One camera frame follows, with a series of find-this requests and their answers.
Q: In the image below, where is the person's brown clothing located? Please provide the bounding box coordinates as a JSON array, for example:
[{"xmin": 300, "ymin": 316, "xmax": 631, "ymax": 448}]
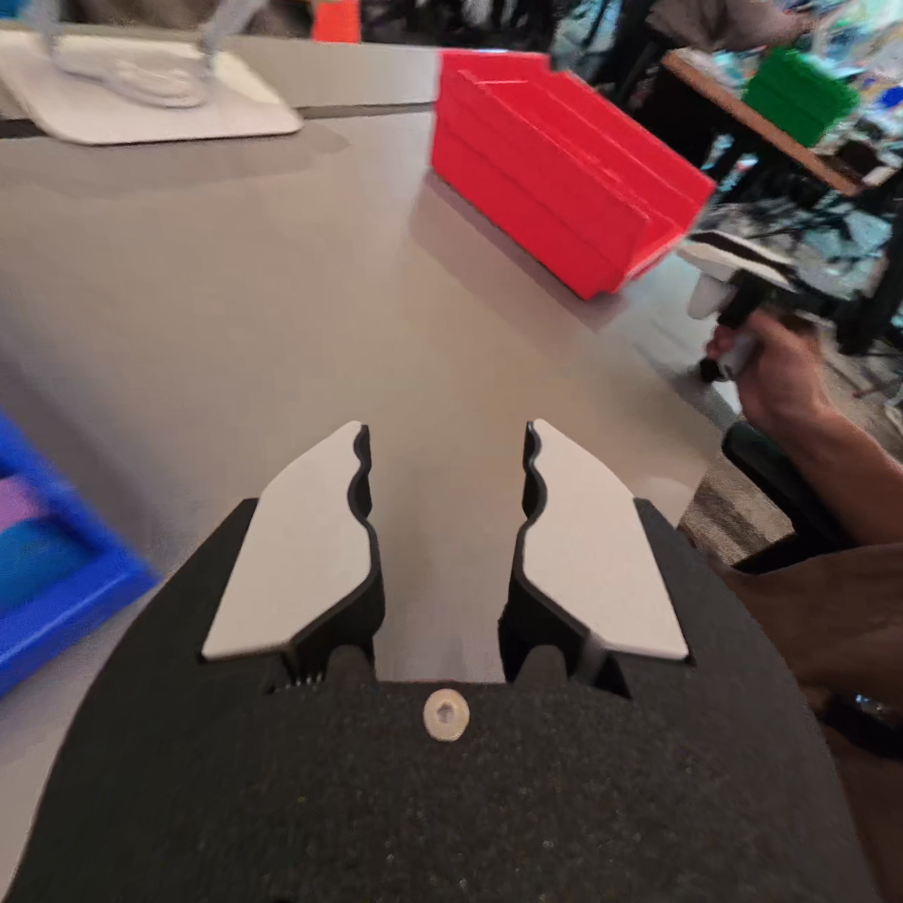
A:
[{"xmin": 720, "ymin": 544, "xmax": 903, "ymax": 903}]

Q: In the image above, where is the blue plastic bin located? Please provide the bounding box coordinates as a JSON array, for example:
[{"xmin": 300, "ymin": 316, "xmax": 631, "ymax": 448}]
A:
[{"xmin": 0, "ymin": 410, "xmax": 159, "ymax": 699}]

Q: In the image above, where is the red floor object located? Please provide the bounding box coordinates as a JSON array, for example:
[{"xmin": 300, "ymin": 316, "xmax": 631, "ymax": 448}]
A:
[{"xmin": 311, "ymin": 0, "xmax": 364, "ymax": 43}]

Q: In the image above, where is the green plastic bin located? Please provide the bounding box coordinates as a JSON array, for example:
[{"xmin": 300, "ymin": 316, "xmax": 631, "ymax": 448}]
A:
[{"xmin": 744, "ymin": 47, "xmax": 859, "ymax": 146}]

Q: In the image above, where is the person's right hand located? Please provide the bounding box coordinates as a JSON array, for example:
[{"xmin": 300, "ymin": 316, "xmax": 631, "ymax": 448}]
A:
[{"xmin": 706, "ymin": 308, "xmax": 848, "ymax": 438}]

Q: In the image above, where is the person's right forearm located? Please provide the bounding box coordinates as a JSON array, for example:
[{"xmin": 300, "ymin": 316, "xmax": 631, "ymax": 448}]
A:
[{"xmin": 784, "ymin": 403, "xmax": 903, "ymax": 551}]

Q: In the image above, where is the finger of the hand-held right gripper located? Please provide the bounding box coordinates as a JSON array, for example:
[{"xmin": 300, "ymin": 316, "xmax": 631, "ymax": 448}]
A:
[{"xmin": 678, "ymin": 233, "xmax": 805, "ymax": 294}]

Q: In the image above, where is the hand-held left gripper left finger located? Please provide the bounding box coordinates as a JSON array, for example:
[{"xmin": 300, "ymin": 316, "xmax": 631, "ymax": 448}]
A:
[{"xmin": 201, "ymin": 421, "xmax": 386, "ymax": 675}]

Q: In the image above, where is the black chest strap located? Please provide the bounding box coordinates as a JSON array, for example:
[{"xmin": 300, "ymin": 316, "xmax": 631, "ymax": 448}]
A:
[{"xmin": 819, "ymin": 689, "xmax": 903, "ymax": 760}]

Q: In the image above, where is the red plastic bin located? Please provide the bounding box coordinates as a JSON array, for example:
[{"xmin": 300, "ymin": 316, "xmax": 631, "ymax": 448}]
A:
[{"xmin": 431, "ymin": 50, "xmax": 718, "ymax": 301}]

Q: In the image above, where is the wooden table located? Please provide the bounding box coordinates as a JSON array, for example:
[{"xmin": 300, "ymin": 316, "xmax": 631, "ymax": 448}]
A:
[{"xmin": 661, "ymin": 50, "xmax": 869, "ymax": 198}]

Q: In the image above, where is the white board stand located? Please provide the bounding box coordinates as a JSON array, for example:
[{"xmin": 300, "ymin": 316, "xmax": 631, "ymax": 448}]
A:
[{"xmin": 0, "ymin": 0, "xmax": 304, "ymax": 146}]

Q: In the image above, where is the black office chair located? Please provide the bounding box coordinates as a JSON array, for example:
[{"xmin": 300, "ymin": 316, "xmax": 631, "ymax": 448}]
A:
[{"xmin": 720, "ymin": 421, "xmax": 855, "ymax": 572}]

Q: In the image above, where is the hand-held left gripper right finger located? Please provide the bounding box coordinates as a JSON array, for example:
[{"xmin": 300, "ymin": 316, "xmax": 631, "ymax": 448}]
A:
[{"xmin": 501, "ymin": 420, "xmax": 692, "ymax": 675}]

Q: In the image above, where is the grey desk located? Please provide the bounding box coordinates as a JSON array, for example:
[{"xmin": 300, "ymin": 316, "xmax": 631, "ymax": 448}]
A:
[{"xmin": 0, "ymin": 29, "xmax": 749, "ymax": 848}]

